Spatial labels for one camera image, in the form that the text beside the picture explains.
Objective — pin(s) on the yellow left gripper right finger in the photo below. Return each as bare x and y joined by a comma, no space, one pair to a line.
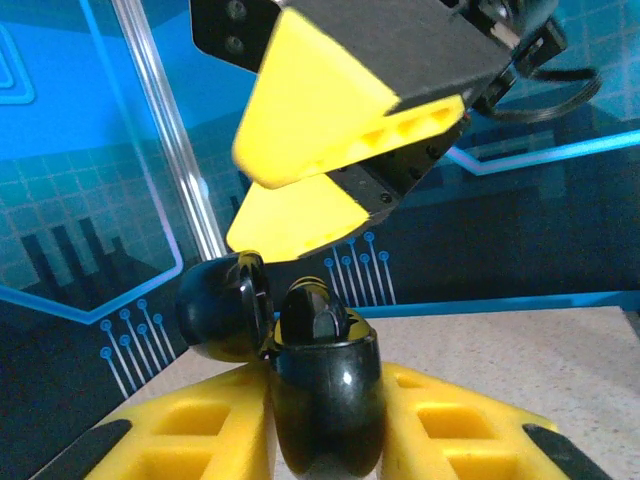
400,425

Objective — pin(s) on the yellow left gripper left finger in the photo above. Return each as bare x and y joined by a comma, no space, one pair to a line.
245,425

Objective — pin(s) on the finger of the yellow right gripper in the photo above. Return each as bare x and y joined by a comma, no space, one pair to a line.
295,220
320,110

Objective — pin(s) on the black round wheel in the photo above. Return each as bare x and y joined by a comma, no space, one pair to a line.
325,400

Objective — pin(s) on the aluminium corner post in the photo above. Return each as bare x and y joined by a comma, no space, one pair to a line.
165,125

